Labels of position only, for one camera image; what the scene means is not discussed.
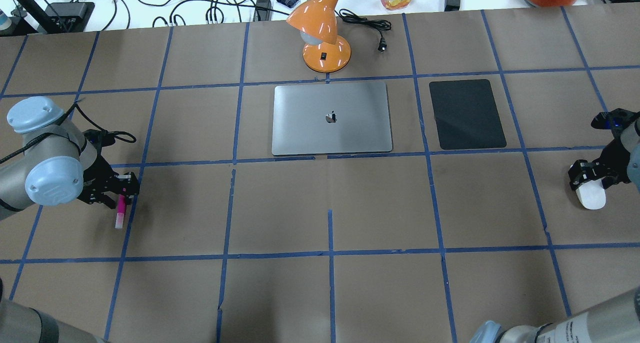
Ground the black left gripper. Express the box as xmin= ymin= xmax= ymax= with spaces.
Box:
xmin=77 ymin=154 xmax=140 ymax=210

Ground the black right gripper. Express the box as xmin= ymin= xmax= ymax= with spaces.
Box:
xmin=569 ymin=130 xmax=634 ymax=191

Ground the white computer mouse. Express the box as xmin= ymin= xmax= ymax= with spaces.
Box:
xmin=575 ymin=179 xmax=607 ymax=210

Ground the pink marker pen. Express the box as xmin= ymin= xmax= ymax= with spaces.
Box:
xmin=114 ymin=194 xmax=127 ymax=230

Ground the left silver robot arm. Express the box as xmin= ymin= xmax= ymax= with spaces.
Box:
xmin=0 ymin=95 xmax=140 ymax=229

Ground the black mousepad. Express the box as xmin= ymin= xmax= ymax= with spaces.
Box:
xmin=429 ymin=79 xmax=507 ymax=150

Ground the silver closed laptop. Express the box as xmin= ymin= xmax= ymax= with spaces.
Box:
xmin=270 ymin=81 xmax=393 ymax=156

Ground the orange desk lamp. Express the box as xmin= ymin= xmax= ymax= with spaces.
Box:
xmin=285 ymin=0 xmax=352 ymax=74

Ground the black lamp power cord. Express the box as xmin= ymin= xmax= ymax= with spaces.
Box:
xmin=338 ymin=9 xmax=393 ymax=53

